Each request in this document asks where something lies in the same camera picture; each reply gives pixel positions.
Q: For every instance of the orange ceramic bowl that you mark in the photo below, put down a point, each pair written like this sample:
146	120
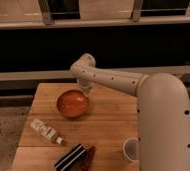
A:
72	103

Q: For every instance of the black white striped box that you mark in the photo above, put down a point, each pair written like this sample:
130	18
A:
66	162

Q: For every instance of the dark red pouch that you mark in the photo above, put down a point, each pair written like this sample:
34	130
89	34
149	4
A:
88	159

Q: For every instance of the white paper cup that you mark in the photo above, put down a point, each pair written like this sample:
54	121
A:
130	150

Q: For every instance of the clear plastic bottle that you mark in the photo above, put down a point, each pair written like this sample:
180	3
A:
47	131

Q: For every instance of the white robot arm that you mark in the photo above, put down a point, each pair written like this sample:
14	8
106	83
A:
163	109

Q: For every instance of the translucent end effector tip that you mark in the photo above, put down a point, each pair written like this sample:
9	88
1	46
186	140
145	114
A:
86	90

